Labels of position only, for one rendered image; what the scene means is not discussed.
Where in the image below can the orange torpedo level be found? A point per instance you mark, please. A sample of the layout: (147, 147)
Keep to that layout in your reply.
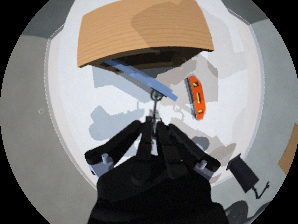
(197, 97)

